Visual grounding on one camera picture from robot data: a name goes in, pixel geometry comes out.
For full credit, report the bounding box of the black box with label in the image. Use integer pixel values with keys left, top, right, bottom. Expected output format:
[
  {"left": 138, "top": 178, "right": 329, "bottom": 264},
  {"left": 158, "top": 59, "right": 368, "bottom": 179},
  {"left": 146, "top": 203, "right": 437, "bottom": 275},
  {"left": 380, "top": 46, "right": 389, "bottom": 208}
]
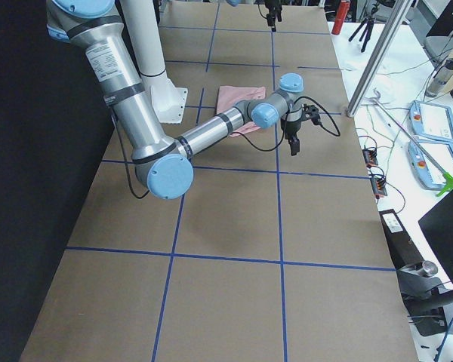
[{"left": 379, "top": 209, "right": 431, "bottom": 277}]

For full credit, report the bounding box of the lower teach pendant tablet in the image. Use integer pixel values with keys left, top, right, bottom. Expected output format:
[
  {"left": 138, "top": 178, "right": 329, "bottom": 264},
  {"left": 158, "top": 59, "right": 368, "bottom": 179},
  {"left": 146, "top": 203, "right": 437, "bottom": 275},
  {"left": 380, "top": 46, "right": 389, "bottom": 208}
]
[{"left": 407, "top": 140, "right": 453, "bottom": 190}]

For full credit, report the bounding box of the pink Snoopy t-shirt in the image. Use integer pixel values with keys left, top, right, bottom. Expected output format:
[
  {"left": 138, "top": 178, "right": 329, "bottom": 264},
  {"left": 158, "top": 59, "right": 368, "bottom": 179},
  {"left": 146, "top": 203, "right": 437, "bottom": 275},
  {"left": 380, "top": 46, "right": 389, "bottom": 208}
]
[{"left": 215, "top": 85, "right": 267, "bottom": 138}]

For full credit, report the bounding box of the black camera tripod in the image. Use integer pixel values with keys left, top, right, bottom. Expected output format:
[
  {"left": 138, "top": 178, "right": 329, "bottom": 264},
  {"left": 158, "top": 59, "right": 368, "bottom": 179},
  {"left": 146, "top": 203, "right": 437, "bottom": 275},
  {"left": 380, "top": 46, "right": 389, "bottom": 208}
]
[{"left": 348, "top": 15, "right": 374, "bottom": 53}]

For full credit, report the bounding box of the aluminium frame post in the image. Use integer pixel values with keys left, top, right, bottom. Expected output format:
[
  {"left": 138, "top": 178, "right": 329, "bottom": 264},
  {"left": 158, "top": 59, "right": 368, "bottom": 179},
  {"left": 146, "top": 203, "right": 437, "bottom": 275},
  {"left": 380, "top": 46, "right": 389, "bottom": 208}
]
[{"left": 346, "top": 0, "right": 412, "bottom": 118}]

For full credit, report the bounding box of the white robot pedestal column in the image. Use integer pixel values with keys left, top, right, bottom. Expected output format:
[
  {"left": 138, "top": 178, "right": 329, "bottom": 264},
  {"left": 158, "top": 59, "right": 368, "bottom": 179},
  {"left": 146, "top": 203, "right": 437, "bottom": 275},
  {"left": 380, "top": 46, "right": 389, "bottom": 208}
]
[{"left": 120, "top": 0, "right": 188, "bottom": 124}]

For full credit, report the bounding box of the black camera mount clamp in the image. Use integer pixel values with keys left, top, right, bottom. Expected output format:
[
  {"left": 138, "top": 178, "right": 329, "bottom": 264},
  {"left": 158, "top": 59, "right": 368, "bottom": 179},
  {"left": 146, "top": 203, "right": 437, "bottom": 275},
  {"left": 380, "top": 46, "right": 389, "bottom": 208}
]
[{"left": 396, "top": 260, "right": 453, "bottom": 337}]

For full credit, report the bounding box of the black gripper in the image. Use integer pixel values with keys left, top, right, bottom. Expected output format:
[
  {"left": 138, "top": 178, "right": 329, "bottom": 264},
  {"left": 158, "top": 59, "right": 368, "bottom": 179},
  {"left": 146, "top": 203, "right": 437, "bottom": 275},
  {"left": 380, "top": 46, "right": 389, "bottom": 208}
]
[
  {"left": 264, "top": 0, "right": 282, "bottom": 32},
  {"left": 281, "top": 105, "right": 321, "bottom": 156}
]

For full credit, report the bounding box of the clear water bottle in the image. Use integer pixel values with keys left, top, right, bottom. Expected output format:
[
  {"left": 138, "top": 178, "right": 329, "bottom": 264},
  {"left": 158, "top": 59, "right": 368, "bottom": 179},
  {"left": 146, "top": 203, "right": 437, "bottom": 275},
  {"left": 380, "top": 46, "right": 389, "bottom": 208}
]
[{"left": 425, "top": 58, "right": 453, "bottom": 98}]

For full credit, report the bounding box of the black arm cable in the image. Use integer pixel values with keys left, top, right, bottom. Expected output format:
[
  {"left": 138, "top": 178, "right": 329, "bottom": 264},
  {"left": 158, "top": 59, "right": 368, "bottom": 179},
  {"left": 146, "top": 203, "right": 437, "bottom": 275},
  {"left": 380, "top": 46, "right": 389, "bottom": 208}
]
[{"left": 111, "top": 112, "right": 152, "bottom": 200}]

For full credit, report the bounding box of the teach pendant tablet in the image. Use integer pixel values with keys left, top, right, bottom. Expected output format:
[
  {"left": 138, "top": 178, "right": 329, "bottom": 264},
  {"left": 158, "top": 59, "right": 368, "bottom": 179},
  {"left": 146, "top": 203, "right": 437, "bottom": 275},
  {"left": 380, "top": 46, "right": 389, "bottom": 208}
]
[
  {"left": 407, "top": 140, "right": 453, "bottom": 190},
  {"left": 409, "top": 100, "right": 453, "bottom": 143}
]

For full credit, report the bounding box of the black monitor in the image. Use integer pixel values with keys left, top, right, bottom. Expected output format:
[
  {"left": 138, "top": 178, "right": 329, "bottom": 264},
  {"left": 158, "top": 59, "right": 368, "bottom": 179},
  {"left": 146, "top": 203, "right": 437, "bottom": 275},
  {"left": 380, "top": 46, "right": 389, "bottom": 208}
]
[{"left": 418, "top": 190, "right": 453, "bottom": 283}]

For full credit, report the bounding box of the upper teach pendant tablet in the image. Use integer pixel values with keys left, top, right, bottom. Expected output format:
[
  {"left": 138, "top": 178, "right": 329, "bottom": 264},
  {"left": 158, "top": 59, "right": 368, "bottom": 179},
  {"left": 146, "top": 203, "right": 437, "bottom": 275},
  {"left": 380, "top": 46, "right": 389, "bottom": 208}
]
[{"left": 409, "top": 100, "right": 453, "bottom": 143}]

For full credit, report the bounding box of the red bottle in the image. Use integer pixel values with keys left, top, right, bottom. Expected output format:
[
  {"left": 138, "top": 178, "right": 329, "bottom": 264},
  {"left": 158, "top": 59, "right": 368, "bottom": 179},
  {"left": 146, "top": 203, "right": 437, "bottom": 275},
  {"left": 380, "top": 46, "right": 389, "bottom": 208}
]
[{"left": 331, "top": 0, "right": 350, "bottom": 35}]

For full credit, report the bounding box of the upper orange terminal block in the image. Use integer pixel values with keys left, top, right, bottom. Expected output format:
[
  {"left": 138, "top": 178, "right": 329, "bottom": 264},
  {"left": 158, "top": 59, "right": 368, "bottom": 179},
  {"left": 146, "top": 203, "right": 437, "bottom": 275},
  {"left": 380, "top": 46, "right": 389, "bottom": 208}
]
[{"left": 362, "top": 148, "right": 378, "bottom": 168}]

